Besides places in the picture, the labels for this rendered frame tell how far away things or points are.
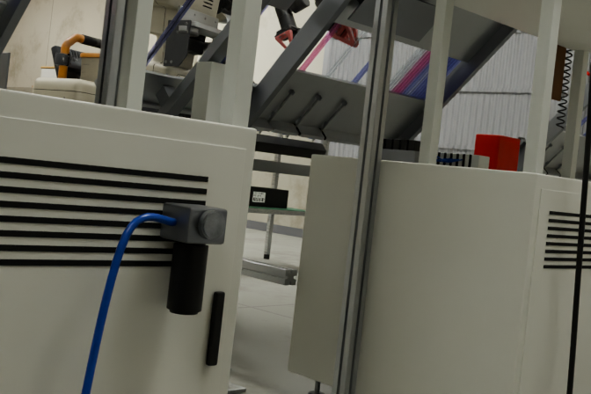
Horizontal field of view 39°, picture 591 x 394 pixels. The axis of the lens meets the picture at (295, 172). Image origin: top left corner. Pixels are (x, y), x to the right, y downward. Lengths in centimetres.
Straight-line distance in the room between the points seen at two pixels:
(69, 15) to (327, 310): 910
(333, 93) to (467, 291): 88
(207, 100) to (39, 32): 943
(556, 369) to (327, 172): 71
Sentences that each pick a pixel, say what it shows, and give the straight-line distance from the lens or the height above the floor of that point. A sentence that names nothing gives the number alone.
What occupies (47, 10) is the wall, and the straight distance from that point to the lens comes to 1140.
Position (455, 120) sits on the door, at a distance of 667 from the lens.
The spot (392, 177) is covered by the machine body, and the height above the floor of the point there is 58.
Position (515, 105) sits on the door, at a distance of 644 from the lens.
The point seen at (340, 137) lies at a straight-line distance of 263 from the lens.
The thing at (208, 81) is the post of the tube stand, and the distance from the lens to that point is 211.
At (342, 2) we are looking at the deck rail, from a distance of 216.
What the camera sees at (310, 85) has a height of 82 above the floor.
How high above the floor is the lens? 56
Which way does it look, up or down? level
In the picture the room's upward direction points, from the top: 6 degrees clockwise
